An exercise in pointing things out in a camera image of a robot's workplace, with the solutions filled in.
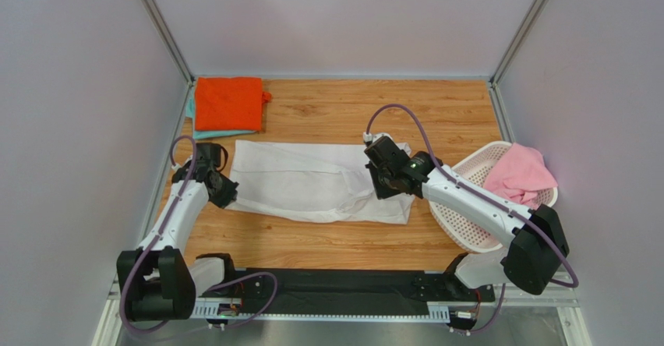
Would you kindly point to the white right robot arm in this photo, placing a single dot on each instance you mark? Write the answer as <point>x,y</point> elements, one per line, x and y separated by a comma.
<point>534,248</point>

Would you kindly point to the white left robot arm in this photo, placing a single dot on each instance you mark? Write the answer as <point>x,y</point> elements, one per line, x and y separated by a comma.
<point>155,281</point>

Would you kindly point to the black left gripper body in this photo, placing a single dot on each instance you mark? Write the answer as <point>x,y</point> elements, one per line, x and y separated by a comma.
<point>222,196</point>

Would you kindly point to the right aluminium corner post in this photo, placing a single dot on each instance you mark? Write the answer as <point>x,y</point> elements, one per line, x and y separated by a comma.
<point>518,39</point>

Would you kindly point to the left aluminium corner post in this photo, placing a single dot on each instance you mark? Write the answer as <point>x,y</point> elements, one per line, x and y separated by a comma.
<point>168,39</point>

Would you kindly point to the aluminium corner post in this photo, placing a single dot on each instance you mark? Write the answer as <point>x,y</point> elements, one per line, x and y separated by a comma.
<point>168,39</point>
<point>518,39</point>

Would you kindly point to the pink t shirt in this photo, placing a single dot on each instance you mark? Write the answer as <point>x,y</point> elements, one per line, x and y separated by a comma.
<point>519,176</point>

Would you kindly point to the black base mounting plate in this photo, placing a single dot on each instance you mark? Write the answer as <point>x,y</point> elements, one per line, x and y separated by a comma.
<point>350,292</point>

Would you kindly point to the folded teal t shirt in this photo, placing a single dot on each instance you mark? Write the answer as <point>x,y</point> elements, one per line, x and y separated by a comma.
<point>198,134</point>

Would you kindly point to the folded orange t shirt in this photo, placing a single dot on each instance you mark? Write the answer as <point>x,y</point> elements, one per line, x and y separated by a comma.
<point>234,103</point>

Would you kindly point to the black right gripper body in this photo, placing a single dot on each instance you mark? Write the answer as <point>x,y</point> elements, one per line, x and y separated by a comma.
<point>381,180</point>

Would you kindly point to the white perforated plastic basket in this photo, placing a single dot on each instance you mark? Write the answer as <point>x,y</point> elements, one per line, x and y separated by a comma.
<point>476,219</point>

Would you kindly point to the white t shirt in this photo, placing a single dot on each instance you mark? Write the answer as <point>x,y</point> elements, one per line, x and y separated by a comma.
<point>319,183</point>

